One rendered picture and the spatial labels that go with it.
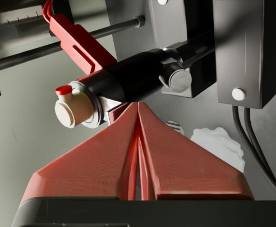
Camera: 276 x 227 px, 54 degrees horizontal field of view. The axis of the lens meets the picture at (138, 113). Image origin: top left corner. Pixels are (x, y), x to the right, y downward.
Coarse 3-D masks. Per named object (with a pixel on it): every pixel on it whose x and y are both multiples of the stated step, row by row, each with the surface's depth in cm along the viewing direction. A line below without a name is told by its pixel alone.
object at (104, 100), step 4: (100, 96) 14; (104, 96) 14; (108, 96) 14; (100, 100) 14; (104, 100) 14; (108, 100) 13; (112, 100) 13; (116, 100) 13; (120, 100) 13; (104, 104) 14; (108, 104) 14; (112, 104) 13; (116, 104) 13; (104, 108) 14; (108, 108) 14; (104, 112) 14; (104, 116) 14
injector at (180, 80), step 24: (168, 48) 20; (192, 48) 20; (96, 72) 15; (120, 72) 15; (144, 72) 16; (168, 72) 16; (96, 96) 14; (120, 96) 15; (144, 96) 17; (96, 120) 14
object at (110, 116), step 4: (120, 104) 13; (124, 104) 13; (112, 108) 12; (116, 108) 12; (120, 108) 12; (124, 108) 13; (108, 112) 12; (112, 112) 12; (116, 112) 12; (120, 112) 12; (108, 116) 12; (112, 116) 12; (116, 116) 12; (108, 120) 12; (112, 120) 12; (108, 124) 12
